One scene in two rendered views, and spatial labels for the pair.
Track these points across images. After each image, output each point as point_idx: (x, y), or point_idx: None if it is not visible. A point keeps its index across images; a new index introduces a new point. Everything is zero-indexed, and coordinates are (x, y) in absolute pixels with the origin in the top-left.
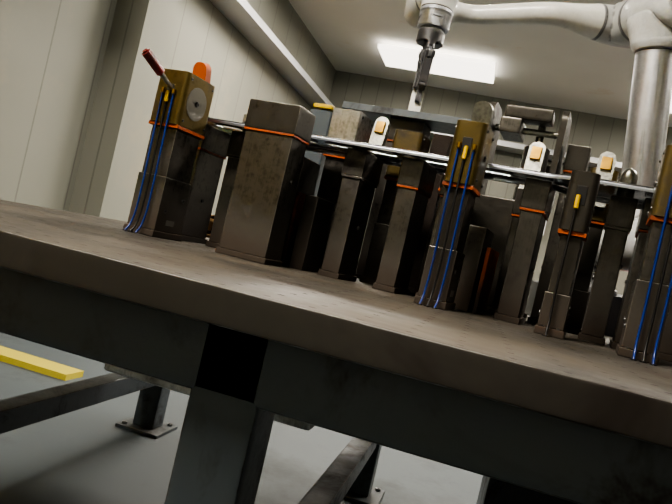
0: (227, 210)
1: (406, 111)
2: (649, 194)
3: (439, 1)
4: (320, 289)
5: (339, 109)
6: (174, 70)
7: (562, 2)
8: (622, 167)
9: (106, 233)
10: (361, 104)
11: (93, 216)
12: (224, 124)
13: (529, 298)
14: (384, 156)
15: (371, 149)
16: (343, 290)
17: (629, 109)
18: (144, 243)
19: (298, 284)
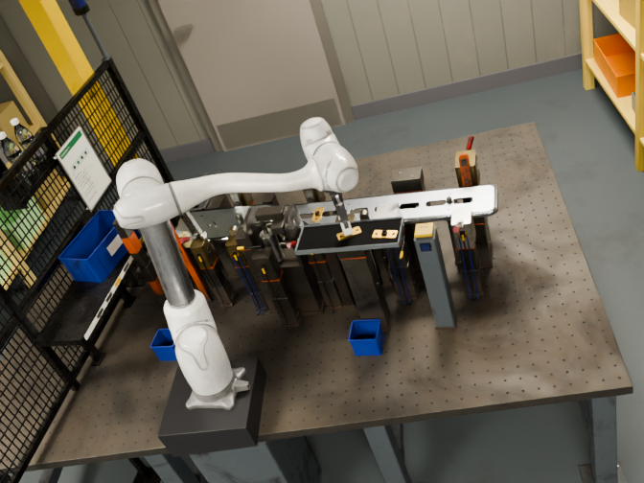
0: None
1: (351, 221)
2: (235, 218)
3: None
4: (363, 195)
5: (394, 203)
6: (466, 150)
7: (208, 175)
8: (191, 283)
9: (448, 186)
10: (387, 218)
11: (575, 257)
12: (463, 196)
13: (254, 422)
14: (359, 218)
15: (364, 207)
16: (360, 209)
17: (178, 247)
18: (430, 188)
19: (369, 192)
